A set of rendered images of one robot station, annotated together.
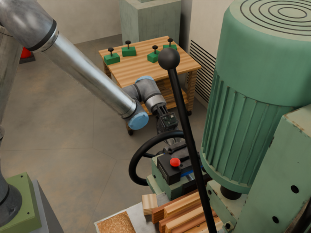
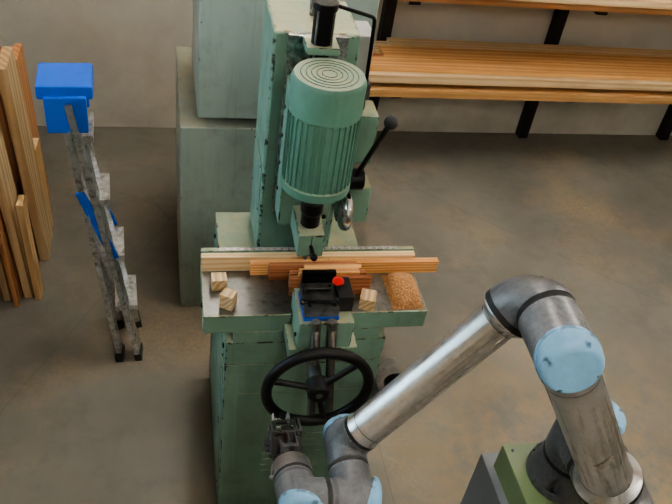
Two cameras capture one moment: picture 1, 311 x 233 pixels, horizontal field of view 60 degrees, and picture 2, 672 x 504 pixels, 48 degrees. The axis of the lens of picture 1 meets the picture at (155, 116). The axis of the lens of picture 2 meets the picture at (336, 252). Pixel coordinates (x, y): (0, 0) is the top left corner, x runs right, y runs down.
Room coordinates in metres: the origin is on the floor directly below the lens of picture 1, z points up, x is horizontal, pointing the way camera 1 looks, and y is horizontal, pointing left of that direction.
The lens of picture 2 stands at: (1.90, 0.19, 2.28)
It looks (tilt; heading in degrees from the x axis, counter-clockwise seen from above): 39 degrees down; 191
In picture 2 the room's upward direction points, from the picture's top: 10 degrees clockwise
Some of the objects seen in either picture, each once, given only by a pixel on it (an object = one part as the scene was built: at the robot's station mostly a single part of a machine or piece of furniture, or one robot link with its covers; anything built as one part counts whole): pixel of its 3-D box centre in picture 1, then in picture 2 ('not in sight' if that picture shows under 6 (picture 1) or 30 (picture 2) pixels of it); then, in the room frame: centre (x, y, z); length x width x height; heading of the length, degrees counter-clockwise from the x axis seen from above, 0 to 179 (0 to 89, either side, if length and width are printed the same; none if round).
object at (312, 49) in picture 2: not in sight; (321, 34); (0.23, -0.24, 1.53); 0.08 x 0.08 x 0.17; 27
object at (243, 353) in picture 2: not in sight; (292, 280); (0.25, -0.24, 0.76); 0.57 x 0.45 x 0.09; 27
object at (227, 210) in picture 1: (231, 207); (307, 232); (0.34, -0.19, 1.03); 0.14 x 0.07 x 0.09; 27
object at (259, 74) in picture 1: (261, 102); (322, 132); (0.36, -0.18, 1.35); 0.18 x 0.18 x 0.31
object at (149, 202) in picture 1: (149, 204); (367, 299); (0.41, 0.02, 0.92); 0.05 x 0.04 x 0.04; 8
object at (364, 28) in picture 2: not in sight; (356, 55); (0.01, -0.20, 1.40); 0.10 x 0.06 x 0.16; 27
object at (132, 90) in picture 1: (126, 98); (350, 494); (0.96, 0.13, 0.87); 0.12 x 0.12 x 0.09; 25
